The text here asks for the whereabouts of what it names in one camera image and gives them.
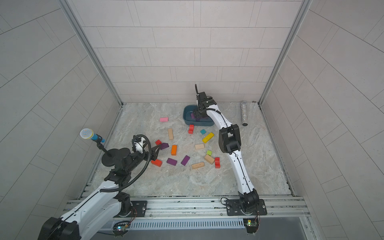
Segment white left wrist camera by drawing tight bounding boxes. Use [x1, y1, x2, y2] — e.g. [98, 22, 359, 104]
[133, 141, 144, 154]

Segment teal storage bin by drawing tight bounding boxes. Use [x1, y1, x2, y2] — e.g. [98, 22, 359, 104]
[183, 105, 215, 127]

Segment red arch brick lower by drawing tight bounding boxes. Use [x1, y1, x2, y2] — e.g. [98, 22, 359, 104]
[215, 158, 221, 169]

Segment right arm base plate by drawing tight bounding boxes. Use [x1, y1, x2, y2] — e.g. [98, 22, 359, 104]
[221, 198, 268, 216]

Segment microphone on black stand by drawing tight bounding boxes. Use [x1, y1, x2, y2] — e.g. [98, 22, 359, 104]
[80, 128, 130, 167]

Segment glitter silver cylinder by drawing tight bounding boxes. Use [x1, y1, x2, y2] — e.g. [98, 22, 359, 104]
[241, 101, 248, 127]

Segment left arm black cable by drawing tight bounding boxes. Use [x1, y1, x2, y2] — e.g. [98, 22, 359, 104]
[99, 134, 153, 193]

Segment red arch brick upper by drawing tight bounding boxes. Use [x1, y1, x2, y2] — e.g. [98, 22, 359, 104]
[188, 125, 195, 134]

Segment orange brick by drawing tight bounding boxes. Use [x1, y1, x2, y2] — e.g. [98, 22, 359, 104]
[171, 145, 178, 156]

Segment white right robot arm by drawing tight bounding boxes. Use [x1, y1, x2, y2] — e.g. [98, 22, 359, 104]
[194, 92, 267, 215]

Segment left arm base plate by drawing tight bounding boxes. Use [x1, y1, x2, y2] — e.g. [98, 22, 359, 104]
[119, 201, 148, 218]

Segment tan brick right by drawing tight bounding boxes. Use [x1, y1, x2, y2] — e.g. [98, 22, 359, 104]
[204, 155, 215, 165]

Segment red brick lower left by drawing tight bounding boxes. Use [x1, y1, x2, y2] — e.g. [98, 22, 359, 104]
[151, 159, 163, 168]

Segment red arch brick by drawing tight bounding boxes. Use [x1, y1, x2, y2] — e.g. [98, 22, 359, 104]
[188, 125, 195, 134]
[215, 158, 221, 169]

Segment purple triangular brick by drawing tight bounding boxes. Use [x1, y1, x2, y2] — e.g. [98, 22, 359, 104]
[160, 143, 169, 150]

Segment tan long brick lower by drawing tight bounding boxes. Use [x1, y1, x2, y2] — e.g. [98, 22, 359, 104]
[191, 162, 205, 170]

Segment yellow brick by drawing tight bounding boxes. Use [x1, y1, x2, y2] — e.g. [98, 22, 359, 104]
[202, 133, 215, 144]

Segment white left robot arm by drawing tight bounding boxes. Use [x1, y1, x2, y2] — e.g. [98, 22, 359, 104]
[38, 143, 160, 240]

